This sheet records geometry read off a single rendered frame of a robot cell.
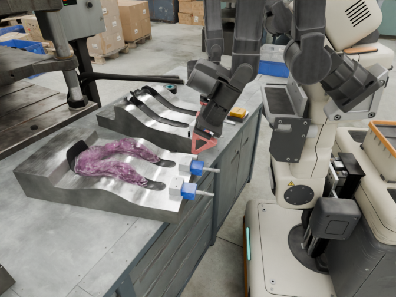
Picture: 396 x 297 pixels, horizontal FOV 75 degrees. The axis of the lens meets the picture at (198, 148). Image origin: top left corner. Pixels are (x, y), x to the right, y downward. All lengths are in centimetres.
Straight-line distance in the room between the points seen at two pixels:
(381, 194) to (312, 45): 60
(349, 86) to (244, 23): 26
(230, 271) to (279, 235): 36
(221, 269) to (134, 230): 92
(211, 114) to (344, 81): 29
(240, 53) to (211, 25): 39
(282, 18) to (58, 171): 86
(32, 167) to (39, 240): 22
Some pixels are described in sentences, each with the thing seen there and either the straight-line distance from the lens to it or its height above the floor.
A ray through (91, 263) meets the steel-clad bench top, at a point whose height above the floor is 80.
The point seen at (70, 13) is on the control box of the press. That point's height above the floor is 119.
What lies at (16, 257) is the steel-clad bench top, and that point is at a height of 80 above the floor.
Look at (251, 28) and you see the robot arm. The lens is 57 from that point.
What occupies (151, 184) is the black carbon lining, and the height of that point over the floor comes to 85.
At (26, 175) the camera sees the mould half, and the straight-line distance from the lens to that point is 90.
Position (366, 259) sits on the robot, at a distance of 109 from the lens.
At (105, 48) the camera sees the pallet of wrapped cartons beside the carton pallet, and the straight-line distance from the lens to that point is 485.
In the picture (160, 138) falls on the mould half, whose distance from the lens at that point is 101.
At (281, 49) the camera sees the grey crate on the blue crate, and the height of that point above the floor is 30.
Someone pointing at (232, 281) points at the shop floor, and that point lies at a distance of 158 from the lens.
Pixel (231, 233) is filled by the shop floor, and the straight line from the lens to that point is 174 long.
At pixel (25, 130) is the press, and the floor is 79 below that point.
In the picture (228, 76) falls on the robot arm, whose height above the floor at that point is 120.
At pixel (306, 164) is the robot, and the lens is 92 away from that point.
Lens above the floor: 141
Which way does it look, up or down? 36 degrees down
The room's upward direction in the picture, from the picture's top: straight up
